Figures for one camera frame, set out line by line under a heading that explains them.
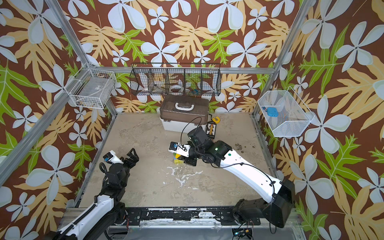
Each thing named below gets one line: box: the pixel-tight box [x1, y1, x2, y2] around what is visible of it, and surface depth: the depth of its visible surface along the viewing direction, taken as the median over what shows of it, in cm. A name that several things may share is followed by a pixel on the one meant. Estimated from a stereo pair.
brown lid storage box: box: [159, 94, 210, 133], surface depth 98 cm
